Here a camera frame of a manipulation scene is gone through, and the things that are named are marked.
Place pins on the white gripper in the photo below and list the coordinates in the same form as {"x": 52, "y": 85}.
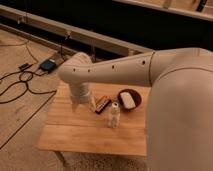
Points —
{"x": 80, "y": 93}

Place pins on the clear plastic bottle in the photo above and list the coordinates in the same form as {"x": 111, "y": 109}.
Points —
{"x": 114, "y": 115}

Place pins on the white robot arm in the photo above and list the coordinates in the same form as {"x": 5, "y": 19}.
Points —
{"x": 179, "y": 114}

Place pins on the brown snack bar pack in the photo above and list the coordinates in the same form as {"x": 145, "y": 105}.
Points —
{"x": 101, "y": 104}

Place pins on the wooden table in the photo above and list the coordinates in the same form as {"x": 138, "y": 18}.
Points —
{"x": 87, "y": 132}

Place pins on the white sponge block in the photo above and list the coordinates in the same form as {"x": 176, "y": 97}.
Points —
{"x": 127, "y": 100}

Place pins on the blue black power box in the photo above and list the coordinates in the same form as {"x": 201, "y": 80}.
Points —
{"x": 47, "y": 65}

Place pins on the dark red bowl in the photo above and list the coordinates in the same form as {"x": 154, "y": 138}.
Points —
{"x": 135, "y": 95}

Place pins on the small black connector box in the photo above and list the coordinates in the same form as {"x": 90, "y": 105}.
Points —
{"x": 24, "y": 66}

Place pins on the metal wall rail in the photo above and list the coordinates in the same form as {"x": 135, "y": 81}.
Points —
{"x": 74, "y": 33}

